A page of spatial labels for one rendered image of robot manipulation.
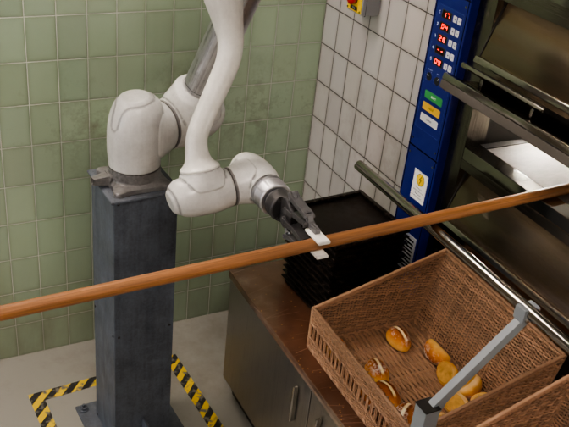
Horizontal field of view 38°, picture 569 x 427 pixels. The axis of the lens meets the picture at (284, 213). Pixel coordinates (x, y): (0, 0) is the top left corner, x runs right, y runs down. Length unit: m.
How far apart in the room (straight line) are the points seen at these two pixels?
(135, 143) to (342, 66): 1.01
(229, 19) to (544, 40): 0.83
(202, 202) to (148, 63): 1.00
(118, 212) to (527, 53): 1.22
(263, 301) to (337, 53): 0.98
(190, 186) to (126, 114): 0.40
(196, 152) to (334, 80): 1.20
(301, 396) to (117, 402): 0.66
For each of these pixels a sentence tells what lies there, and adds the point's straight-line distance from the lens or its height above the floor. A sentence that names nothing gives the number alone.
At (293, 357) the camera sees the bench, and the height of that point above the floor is 0.58.
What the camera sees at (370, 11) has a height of 1.43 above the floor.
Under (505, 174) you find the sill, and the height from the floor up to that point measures 1.18.
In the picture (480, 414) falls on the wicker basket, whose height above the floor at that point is 0.72.
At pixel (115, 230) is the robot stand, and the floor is 0.90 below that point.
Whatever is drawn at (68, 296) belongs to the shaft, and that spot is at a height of 1.19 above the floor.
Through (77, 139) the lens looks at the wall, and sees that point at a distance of 2.98.
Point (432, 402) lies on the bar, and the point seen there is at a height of 0.96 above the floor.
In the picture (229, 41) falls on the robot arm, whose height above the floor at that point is 1.53.
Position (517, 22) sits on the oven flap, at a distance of 2.37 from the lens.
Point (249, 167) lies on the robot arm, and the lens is 2.09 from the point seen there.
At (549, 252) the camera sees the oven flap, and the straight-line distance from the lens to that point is 2.35.
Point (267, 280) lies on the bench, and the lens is 2.82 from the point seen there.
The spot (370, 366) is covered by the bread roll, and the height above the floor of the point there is 0.63.
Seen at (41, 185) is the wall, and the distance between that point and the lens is 3.03.
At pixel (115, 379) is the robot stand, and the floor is 0.33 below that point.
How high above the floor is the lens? 2.19
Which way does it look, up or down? 30 degrees down
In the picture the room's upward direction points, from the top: 6 degrees clockwise
